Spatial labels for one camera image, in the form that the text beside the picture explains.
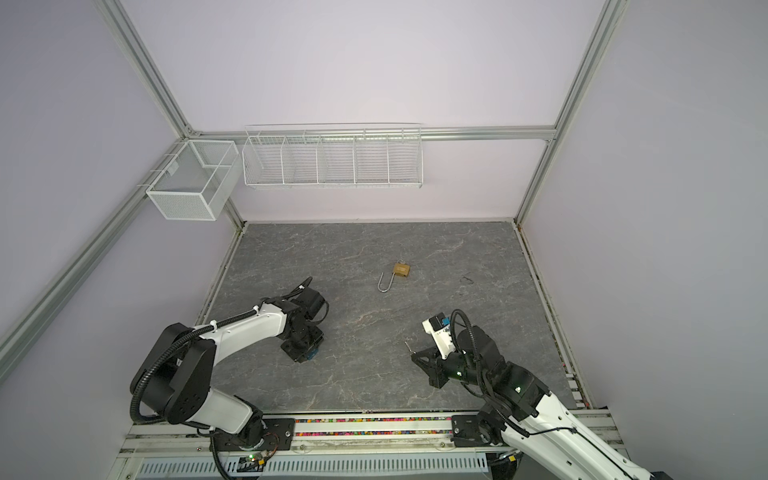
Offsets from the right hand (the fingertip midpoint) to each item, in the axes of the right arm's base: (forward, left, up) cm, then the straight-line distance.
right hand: (414, 359), depth 71 cm
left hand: (+7, +28, -14) cm, 32 cm away
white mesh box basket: (+52, +70, +13) cm, 88 cm away
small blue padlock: (+6, +29, -12) cm, 32 cm away
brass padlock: (+37, +4, -14) cm, 40 cm away
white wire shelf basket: (+64, +28, +15) cm, 72 cm away
